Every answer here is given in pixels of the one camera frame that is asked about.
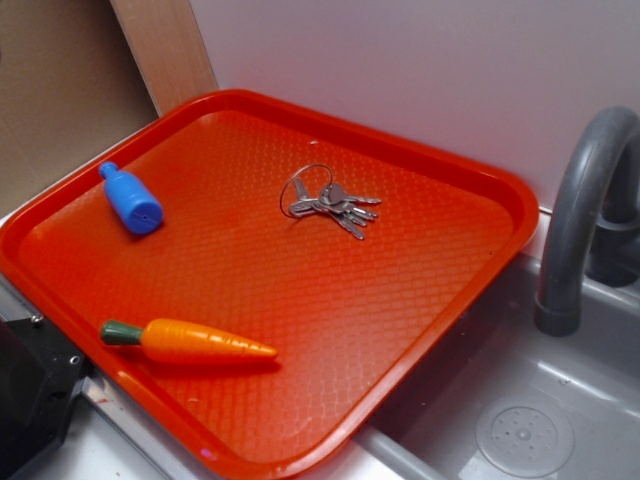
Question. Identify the orange plastic tray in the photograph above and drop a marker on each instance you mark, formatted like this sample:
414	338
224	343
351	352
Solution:
348	318

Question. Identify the grey plastic sink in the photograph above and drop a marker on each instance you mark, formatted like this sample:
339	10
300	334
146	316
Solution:
498	399

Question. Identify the orange toy carrot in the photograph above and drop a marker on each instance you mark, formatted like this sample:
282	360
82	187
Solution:
186	343

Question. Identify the blue toy bottle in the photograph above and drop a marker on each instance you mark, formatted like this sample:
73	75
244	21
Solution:
136	207

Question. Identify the wooden board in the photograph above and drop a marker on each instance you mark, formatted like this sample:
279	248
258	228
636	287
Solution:
168	48

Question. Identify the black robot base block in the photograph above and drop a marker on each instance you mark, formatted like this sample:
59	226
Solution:
42	373

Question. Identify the grey toy faucet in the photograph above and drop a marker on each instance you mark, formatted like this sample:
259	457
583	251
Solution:
594	229

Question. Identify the silver keys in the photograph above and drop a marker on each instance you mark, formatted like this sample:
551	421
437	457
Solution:
350	212

